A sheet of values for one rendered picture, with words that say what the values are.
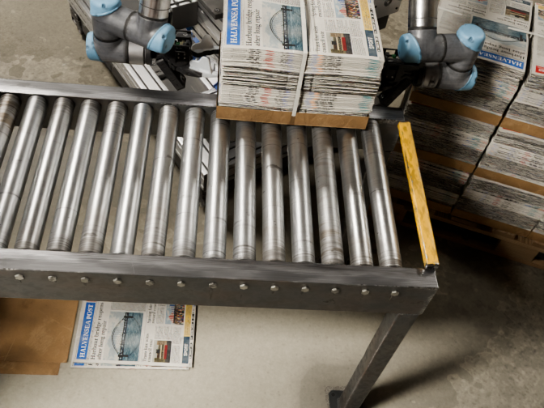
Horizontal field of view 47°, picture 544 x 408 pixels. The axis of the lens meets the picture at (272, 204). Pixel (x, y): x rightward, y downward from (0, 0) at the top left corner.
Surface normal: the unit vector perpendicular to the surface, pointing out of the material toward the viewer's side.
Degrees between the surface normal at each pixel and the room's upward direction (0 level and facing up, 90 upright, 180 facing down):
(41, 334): 0
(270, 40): 3
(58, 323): 0
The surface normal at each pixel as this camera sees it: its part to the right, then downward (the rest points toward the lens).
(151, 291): 0.01, 0.79
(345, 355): 0.11, -0.61
